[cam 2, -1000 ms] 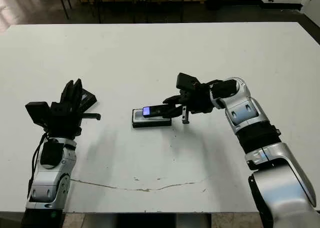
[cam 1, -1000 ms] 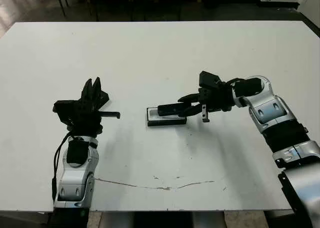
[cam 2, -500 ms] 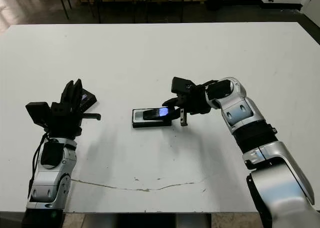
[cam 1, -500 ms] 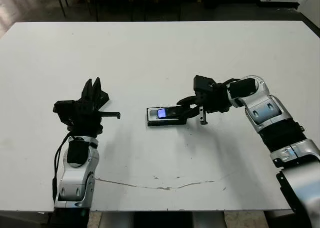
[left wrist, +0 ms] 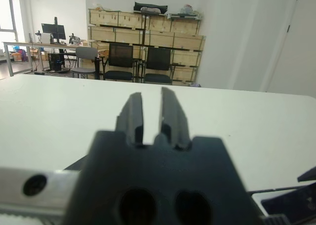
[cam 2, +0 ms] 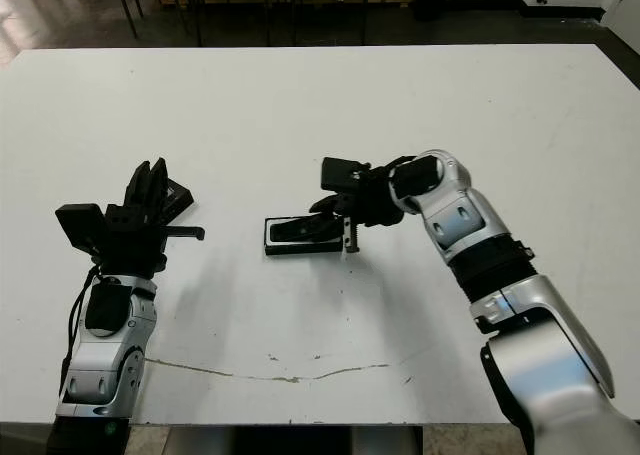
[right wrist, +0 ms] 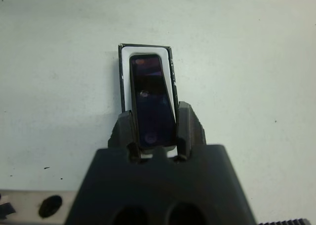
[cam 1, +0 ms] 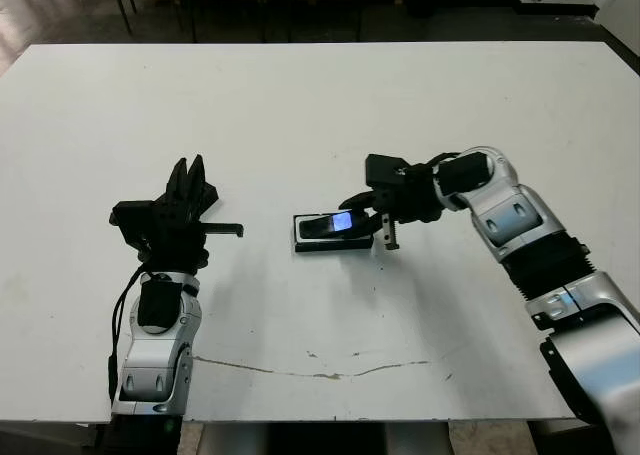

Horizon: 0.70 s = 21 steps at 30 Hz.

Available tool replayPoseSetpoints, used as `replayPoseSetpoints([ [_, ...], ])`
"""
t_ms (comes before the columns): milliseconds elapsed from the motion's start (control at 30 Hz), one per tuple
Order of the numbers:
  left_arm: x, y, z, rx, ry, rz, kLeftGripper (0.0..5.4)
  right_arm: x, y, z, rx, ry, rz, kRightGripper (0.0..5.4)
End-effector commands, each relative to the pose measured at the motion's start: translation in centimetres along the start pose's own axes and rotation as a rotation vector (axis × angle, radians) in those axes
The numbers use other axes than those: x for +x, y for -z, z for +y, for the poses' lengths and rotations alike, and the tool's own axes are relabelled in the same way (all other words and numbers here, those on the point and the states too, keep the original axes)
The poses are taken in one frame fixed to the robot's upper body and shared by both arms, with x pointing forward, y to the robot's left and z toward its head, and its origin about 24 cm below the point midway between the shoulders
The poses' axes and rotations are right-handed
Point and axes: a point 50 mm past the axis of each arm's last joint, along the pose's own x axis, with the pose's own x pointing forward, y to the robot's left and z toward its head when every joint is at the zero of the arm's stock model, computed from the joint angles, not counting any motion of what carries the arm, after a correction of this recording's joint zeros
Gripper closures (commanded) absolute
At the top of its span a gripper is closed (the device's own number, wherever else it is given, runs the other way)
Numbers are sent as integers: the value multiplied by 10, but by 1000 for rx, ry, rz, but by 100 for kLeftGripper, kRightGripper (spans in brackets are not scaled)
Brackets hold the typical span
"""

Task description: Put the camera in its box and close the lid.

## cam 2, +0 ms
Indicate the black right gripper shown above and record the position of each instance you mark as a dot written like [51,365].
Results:
[375,200]

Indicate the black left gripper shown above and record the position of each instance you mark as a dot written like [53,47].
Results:
[132,250]

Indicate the black phone-like camera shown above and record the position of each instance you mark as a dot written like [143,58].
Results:
[286,232]

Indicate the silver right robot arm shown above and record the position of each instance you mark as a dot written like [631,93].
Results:
[525,300]

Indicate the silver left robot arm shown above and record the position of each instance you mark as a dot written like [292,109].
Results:
[100,360]

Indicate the black box base white insert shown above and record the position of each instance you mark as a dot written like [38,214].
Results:
[300,251]

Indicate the dark robot lower body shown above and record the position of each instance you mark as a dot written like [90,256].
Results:
[300,442]

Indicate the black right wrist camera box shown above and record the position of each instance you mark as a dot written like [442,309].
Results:
[340,172]

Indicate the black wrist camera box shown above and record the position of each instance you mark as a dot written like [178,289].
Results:
[80,225]
[340,172]

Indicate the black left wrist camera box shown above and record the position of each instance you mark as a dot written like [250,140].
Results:
[80,225]

